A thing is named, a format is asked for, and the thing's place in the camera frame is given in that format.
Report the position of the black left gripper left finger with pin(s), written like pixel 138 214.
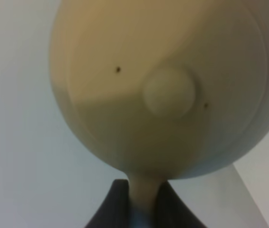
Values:
pixel 115 211

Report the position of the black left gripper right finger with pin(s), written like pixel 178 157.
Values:
pixel 167 210

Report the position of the beige ceramic teapot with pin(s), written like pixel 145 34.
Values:
pixel 163 89

